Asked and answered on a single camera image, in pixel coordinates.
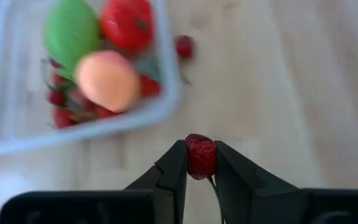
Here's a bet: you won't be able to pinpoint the red toy tomato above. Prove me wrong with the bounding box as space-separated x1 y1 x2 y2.
99 0 154 52

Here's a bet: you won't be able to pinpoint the green toy fruit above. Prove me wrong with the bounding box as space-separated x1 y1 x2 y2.
44 0 102 80

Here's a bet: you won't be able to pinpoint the wrinkled red toy cherry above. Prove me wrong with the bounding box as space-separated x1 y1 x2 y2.
184 133 226 224

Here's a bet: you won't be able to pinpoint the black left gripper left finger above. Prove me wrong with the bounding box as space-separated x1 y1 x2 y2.
124 139 189 224

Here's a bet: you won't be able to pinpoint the red toy strawberry green leaves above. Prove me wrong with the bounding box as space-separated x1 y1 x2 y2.
53 107 80 130
135 58 162 98

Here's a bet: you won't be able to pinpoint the pale orange toy peach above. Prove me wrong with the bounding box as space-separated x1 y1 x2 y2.
74 50 142 113

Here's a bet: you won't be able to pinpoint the clear plastic tupperware container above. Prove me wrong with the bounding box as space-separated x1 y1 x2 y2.
0 0 182 156

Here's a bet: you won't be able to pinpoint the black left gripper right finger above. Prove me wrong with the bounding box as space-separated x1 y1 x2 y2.
213 140 305 224

